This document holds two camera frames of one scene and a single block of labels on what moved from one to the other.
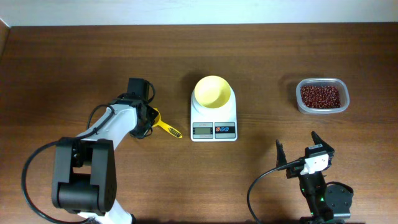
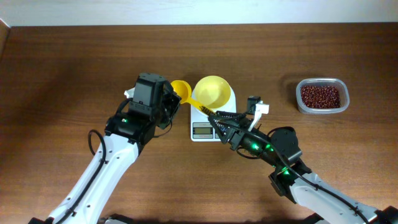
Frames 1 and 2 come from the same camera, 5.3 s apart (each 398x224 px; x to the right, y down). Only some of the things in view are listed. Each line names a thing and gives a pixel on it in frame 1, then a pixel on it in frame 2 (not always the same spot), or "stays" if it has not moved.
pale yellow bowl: [212, 91] stays
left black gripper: [144, 125] → [171, 104]
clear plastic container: [322, 95] stays
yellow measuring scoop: [158, 122] → [184, 90]
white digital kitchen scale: [219, 124] stays
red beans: [321, 97] stays
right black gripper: [296, 171] → [232, 134]
